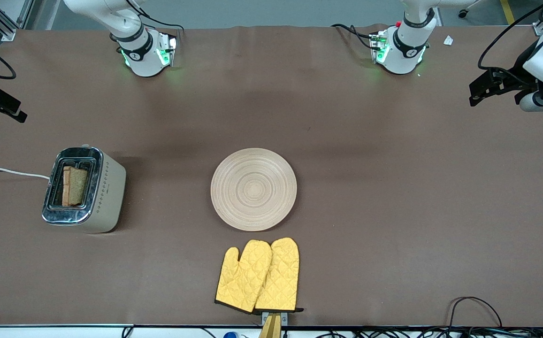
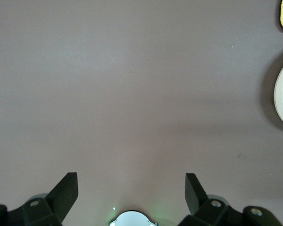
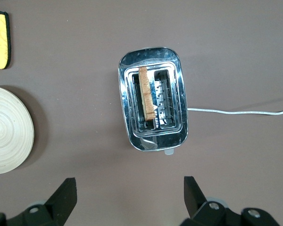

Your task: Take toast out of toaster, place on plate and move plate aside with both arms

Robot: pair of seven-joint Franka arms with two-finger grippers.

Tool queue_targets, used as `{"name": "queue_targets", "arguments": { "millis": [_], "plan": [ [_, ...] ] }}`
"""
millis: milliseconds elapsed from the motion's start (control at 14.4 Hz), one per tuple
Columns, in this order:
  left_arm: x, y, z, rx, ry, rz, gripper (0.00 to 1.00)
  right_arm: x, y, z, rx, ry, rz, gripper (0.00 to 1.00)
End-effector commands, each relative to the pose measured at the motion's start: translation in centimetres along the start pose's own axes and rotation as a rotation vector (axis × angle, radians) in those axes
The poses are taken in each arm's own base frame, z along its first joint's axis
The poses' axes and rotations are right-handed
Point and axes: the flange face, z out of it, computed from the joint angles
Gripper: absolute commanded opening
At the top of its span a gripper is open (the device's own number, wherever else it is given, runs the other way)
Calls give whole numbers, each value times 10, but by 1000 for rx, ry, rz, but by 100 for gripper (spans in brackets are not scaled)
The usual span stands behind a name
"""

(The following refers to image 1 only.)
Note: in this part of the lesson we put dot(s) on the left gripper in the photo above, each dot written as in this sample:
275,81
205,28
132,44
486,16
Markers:
514,77

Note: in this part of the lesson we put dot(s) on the blue round cap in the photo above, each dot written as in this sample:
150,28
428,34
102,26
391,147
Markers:
230,335

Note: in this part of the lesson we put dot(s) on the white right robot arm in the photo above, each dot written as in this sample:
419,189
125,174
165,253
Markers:
144,61

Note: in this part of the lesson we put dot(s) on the yellow quilted oven mitt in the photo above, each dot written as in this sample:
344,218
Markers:
243,277
280,277

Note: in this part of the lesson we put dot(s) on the round wooden plate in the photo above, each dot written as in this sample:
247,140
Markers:
253,189

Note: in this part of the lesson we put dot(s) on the white paper scrap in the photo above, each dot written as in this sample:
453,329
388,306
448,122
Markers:
448,40

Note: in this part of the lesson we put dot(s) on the small metal bracket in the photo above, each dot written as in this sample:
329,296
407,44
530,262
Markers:
284,318

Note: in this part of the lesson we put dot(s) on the cream and chrome toaster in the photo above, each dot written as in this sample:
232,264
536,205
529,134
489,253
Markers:
83,192

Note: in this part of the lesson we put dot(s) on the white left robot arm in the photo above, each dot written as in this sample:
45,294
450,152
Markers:
405,51

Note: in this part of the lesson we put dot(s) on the brown toast slice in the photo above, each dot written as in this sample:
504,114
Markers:
78,185

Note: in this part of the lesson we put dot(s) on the aluminium frame profile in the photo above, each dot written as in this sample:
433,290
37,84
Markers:
3,30

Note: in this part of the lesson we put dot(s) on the black chair caster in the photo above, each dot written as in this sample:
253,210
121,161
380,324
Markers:
463,13

